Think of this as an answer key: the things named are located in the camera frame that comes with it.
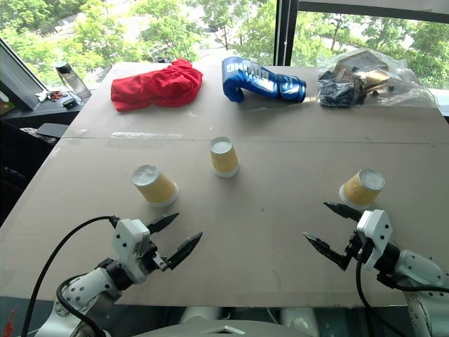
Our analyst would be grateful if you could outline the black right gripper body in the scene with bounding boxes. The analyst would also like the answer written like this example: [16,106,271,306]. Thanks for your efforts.
[342,230,373,271]

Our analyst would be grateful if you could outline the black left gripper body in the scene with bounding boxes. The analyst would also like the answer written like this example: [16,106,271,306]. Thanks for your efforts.
[140,238,170,273]

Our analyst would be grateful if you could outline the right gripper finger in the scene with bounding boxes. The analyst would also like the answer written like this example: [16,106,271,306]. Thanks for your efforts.
[323,201,364,223]
[302,230,349,270]

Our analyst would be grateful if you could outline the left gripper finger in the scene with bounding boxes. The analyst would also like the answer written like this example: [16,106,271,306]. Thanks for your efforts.
[165,231,203,272]
[145,212,180,234]

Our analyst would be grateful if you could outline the yellow paper cup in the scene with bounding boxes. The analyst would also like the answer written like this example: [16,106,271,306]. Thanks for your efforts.
[338,168,386,208]
[132,164,180,207]
[209,136,240,178]

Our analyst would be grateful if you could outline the clear tape strip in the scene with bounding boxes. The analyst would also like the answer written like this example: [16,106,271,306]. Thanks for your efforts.
[112,131,184,140]

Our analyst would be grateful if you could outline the silver robot torso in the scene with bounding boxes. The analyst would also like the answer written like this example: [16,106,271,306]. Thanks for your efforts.
[133,324,316,337]

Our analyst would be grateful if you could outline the clear plastic bag with parts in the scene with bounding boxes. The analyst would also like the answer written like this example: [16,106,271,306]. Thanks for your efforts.
[315,48,439,108]

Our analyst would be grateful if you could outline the red cloth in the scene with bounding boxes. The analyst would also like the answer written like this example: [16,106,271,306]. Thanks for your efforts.
[110,58,204,112]

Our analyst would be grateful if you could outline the dark grey flat object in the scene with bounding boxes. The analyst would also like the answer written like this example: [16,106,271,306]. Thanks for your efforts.
[36,122,69,140]

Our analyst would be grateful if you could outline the blue boxing glove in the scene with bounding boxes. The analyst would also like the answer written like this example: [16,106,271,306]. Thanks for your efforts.
[221,56,307,104]

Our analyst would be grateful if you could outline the clear water bottle black cap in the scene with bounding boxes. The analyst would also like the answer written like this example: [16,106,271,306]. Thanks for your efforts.
[55,61,92,100]

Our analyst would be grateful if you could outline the small red and white items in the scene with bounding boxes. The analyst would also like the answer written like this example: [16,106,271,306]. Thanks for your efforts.
[34,90,69,103]

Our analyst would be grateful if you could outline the dark framed monitor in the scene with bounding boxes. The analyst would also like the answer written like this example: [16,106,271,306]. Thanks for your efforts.
[0,37,48,113]

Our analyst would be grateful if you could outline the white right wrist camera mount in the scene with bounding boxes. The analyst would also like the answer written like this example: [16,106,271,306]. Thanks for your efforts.
[356,209,393,271]

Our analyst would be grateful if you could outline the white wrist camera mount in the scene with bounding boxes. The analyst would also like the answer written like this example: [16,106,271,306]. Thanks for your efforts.
[112,218,159,284]
[356,209,393,271]

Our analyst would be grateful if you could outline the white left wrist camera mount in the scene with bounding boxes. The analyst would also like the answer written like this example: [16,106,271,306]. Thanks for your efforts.
[112,218,159,284]

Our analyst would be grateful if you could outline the black window frame post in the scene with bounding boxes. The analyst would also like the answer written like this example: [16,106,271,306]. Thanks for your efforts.
[273,0,299,67]

